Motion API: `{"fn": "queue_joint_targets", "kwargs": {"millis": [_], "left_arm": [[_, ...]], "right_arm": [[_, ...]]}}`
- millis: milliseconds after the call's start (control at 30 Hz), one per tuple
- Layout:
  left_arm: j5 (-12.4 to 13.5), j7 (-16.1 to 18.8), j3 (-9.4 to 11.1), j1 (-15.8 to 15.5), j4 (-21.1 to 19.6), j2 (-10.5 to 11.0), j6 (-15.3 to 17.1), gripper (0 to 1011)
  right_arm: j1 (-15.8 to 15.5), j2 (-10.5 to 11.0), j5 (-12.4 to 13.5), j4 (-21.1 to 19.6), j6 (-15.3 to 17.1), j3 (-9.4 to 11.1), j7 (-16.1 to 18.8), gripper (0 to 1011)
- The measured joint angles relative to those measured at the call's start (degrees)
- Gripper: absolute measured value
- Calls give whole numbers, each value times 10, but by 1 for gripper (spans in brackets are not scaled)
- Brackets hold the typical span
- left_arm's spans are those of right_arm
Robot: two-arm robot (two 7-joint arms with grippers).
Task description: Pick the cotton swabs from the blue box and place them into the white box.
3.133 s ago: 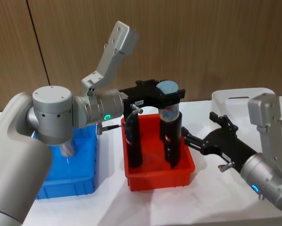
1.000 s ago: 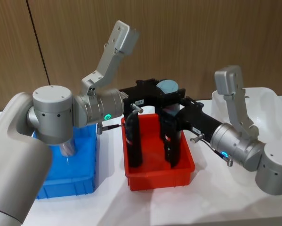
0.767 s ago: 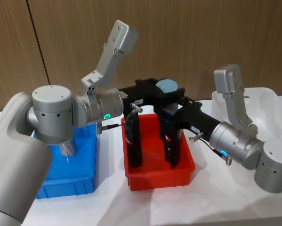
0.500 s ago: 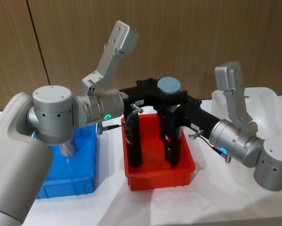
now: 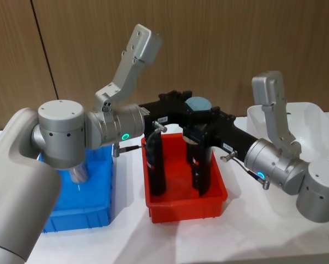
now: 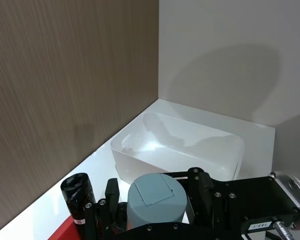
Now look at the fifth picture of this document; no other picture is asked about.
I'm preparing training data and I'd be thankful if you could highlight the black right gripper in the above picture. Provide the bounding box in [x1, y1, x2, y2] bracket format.
[182, 106, 260, 164]

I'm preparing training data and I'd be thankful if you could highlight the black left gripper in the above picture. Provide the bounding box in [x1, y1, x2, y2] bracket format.
[143, 89, 194, 136]

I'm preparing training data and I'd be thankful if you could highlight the black plastic bag roll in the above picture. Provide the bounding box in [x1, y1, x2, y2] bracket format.
[184, 96, 213, 198]
[145, 128, 168, 196]

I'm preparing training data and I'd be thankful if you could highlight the white table cloth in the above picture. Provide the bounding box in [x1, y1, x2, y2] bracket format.
[0, 109, 329, 264]

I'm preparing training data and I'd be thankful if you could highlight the white plastic bin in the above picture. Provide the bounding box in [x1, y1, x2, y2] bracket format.
[246, 101, 329, 166]

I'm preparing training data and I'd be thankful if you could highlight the right gripper dark cable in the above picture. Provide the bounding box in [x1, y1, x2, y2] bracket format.
[220, 151, 271, 190]

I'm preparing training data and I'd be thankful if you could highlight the blue plastic bin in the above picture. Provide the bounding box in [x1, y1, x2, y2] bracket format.
[39, 144, 118, 234]

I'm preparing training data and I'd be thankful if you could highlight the left gripper dark cable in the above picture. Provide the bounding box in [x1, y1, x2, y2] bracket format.
[112, 120, 166, 158]

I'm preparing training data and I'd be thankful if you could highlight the red plastic bin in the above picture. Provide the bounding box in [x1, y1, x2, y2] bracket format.
[141, 133, 228, 225]

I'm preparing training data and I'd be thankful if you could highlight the clear plastic cup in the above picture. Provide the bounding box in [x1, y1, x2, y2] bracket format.
[69, 162, 91, 184]

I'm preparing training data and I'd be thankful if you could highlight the gripper dark cable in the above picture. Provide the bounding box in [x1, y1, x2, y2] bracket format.
[112, 120, 166, 158]
[220, 151, 271, 190]

